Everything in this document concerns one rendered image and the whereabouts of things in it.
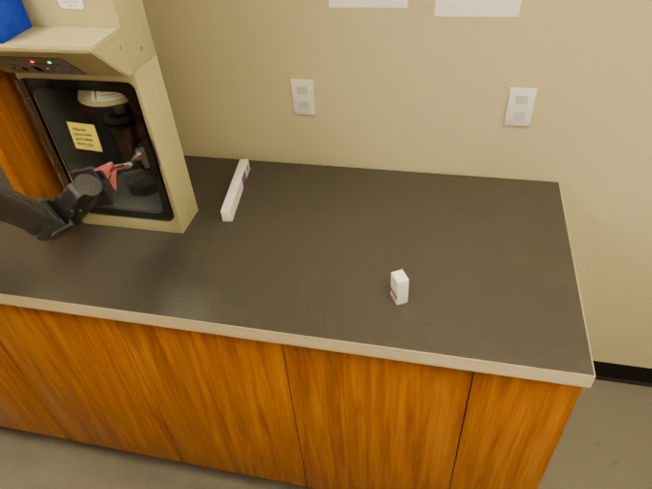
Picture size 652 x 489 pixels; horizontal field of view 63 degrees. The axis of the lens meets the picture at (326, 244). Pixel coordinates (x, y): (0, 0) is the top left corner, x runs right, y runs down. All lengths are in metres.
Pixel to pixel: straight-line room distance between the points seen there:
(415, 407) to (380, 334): 0.27
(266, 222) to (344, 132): 0.40
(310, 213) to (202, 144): 0.54
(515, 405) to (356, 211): 0.66
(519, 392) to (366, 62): 0.96
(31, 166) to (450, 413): 1.26
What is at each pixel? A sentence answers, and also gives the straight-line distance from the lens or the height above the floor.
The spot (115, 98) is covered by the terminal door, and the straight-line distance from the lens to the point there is 1.37.
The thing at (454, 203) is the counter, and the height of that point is 0.94.
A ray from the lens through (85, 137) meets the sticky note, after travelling 1.48.
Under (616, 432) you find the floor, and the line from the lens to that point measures 2.35.
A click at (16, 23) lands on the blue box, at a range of 1.37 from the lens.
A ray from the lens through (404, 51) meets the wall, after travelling 1.57.
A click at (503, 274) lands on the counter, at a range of 1.38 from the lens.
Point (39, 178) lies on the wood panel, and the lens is 1.65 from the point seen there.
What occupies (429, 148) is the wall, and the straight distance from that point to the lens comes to 1.69.
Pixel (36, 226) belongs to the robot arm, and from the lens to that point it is 1.20.
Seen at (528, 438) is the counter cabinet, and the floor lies 0.62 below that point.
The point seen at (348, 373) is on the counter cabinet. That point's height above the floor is 0.78.
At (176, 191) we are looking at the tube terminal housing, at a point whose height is 1.07.
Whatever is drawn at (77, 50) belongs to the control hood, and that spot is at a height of 1.50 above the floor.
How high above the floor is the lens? 1.87
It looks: 41 degrees down
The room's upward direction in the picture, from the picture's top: 4 degrees counter-clockwise
